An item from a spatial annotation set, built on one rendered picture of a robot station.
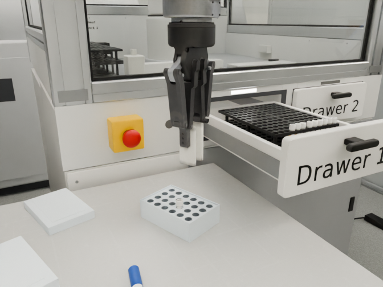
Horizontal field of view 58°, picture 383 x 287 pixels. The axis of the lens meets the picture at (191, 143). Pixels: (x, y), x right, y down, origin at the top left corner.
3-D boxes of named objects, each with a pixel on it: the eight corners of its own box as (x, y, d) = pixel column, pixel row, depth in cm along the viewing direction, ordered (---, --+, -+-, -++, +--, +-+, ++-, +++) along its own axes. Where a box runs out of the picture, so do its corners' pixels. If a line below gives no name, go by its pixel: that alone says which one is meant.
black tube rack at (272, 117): (335, 150, 78) (339, 123, 76) (273, 164, 70) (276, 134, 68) (272, 125, 96) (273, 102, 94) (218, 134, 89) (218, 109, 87)
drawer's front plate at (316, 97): (362, 115, 113) (367, 82, 109) (293, 127, 100) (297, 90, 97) (357, 114, 114) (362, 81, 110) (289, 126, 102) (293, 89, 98)
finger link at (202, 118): (182, 58, 57) (186, 56, 58) (186, 121, 62) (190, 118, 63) (203, 60, 55) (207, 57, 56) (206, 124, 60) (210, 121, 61)
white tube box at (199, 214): (219, 222, 64) (220, 204, 63) (189, 243, 58) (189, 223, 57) (171, 200, 72) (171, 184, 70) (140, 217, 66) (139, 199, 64)
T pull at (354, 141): (379, 146, 62) (381, 139, 62) (350, 153, 59) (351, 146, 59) (362, 140, 65) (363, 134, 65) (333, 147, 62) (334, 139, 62)
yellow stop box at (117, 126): (146, 150, 77) (145, 118, 75) (114, 155, 74) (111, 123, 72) (138, 143, 82) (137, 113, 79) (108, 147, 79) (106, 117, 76)
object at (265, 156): (379, 160, 73) (384, 133, 71) (284, 185, 62) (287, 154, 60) (261, 116, 106) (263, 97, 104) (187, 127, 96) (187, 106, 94)
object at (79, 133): (374, 117, 119) (382, 74, 114) (62, 171, 76) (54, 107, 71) (227, 77, 199) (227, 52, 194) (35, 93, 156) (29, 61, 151)
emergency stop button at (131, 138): (142, 147, 74) (141, 129, 73) (124, 150, 73) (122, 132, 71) (138, 143, 77) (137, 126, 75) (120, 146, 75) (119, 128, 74)
